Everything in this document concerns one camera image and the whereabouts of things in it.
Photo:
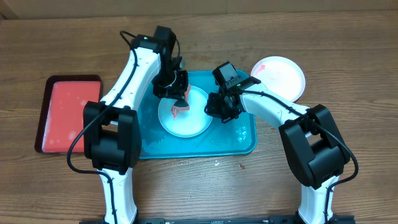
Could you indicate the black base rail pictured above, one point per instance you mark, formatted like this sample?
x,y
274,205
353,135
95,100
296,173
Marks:
x,y
278,219

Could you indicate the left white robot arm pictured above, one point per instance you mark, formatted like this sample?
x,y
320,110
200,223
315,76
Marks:
x,y
112,138

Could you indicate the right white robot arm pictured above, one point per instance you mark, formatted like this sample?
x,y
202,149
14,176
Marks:
x,y
315,150

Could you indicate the white plate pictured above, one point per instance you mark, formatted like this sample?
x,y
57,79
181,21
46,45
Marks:
x,y
282,76

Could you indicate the dark tray with red liquid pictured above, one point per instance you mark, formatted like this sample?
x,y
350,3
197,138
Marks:
x,y
61,116

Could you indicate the light blue plate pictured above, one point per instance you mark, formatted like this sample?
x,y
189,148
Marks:
x,y
185,124

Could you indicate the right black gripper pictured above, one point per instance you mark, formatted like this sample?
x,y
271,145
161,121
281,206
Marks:
x,y
214,111

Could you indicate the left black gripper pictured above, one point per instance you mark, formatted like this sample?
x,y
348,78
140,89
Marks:
x,y
175,93

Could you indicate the teal plastic tray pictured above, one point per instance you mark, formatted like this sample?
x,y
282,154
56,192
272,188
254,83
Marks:
x,y
235,137

